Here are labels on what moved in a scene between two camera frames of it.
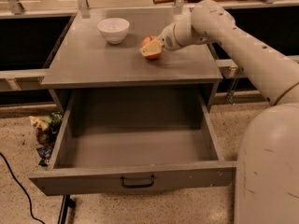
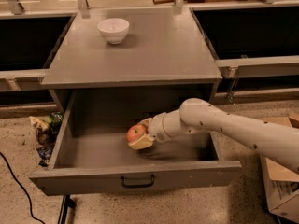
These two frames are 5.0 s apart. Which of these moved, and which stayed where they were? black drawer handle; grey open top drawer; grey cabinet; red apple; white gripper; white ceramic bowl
Moved: red apple; white gripper
Stayed: black drawer handle; grey open top drawer; white ceramic bowl; grey cabinet
